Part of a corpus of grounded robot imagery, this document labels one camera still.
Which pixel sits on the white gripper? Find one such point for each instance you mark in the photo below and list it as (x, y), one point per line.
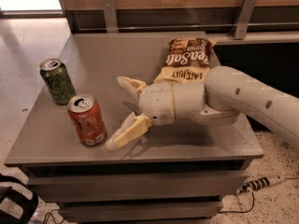
(155, 103)

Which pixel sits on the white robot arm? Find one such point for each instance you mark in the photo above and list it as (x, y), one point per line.
(218, 100)

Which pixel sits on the red orange soda can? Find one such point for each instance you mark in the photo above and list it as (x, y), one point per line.
(85, 114)

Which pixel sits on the green soda can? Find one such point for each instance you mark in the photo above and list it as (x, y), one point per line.
(56, 78)

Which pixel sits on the Late July chips bag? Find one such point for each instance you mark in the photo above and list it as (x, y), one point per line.
(187, 60)

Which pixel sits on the grey cabinet top drawer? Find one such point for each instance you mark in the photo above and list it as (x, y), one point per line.
(100, 188)

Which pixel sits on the grey cabinet drawer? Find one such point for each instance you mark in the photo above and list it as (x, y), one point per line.
(100, 188)
(140, 212)

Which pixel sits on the grey cabinet lower drawer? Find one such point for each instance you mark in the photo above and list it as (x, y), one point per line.
(140, 212)

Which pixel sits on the white power strip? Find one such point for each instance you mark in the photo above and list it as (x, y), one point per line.
(261, 183)

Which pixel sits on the black chair part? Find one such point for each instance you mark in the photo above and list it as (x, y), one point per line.
(27, 205)

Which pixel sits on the left metal bracket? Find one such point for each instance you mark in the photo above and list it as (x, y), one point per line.
(110, 16)

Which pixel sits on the metal bracket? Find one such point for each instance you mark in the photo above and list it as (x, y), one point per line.
(110, 16)
(242, 21)

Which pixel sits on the right metal bracket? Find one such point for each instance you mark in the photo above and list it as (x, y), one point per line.
(242, 21)

